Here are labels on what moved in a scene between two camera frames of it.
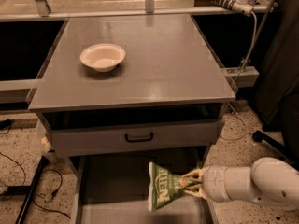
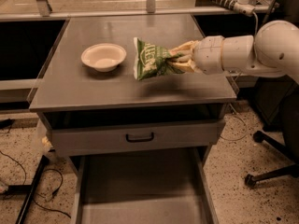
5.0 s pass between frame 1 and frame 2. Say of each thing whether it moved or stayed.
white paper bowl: stayed
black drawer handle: stayed
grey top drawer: stayed
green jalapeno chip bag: moved
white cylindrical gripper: moved
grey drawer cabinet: stayed
